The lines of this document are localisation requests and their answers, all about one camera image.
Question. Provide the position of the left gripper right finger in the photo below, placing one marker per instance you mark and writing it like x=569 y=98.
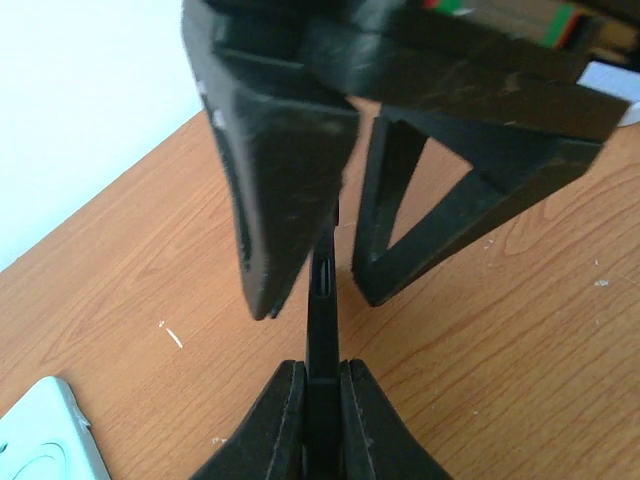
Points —
x=376 y=442

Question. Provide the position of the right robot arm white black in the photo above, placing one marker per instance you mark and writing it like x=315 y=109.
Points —
x=607 y=30

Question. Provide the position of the black smartphone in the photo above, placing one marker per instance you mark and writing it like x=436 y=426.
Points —
x=322 y=417

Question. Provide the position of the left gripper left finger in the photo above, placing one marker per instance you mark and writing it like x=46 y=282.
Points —
x=268 y=442

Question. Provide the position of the light blue phone case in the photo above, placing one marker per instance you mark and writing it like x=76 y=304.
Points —
x=45 y=435

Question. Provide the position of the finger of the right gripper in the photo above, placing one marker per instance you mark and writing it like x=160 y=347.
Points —
x=284 y=141

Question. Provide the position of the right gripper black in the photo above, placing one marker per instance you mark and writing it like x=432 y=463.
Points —
x=405 y=55

